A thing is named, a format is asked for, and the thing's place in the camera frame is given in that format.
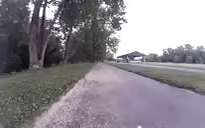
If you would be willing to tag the open roofed shelter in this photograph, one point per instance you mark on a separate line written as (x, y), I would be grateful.
(132, 54)

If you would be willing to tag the pale gravel strip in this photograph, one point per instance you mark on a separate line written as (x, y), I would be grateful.
(80, 100)

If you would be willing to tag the row of tall trees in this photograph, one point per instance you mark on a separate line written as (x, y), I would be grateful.
(76, 30)

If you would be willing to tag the grey asphalt path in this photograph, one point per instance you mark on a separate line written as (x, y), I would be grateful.
(146, 100)

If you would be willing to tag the grass verge strip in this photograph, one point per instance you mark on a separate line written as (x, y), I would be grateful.
(176, 77)

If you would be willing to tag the wide grass lawn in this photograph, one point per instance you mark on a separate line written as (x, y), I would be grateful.
(30, 90)

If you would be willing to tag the grey road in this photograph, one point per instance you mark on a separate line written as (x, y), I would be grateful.
(186, 68)

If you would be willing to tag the distant line of trees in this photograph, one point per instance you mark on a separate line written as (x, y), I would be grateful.
(186, 55)

